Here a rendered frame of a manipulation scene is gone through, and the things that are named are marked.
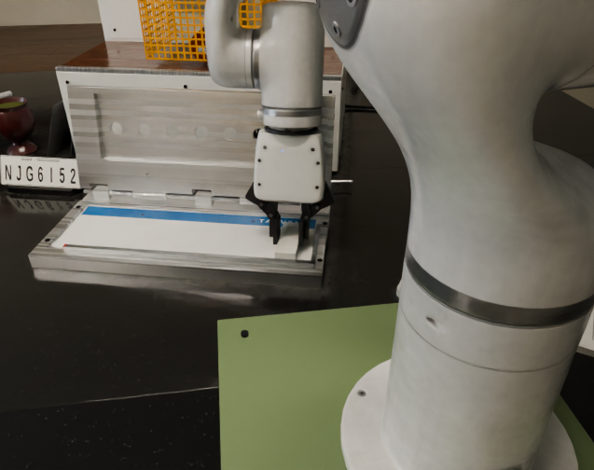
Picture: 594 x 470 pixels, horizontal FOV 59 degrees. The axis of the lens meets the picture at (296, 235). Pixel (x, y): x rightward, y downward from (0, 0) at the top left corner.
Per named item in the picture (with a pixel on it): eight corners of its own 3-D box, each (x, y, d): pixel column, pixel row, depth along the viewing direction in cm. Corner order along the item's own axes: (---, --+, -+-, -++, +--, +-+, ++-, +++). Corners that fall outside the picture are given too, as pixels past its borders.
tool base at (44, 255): (32, 267, 80) (24, 247, 78) (91, 200, 98) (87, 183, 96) (321, 288, 76) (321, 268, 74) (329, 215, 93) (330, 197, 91)
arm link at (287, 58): (252, 108, 70) (322, 110, 70) (251, -2, 65) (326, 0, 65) (258, 100, 78) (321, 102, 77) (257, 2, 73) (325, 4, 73)
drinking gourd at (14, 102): (-5, 160, 113) (-21, 110, 107) (9, 145, 120) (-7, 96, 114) (37, 158, 113) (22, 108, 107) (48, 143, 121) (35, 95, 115)
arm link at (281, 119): (253, 108, 70) (253, 131, 71) (319, 111, 69) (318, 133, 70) (263, 101, 78) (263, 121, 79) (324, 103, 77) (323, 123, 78)
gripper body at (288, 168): (250, 123, 71) (251, 202, 75) (325, 127, 70) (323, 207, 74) (260, 115, 78) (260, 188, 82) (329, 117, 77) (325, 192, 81)
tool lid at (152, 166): (66, 86, 87) (72, 85, 88) (80, 196, 94) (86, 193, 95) (335, 96, 82) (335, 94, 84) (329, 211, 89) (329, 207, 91)
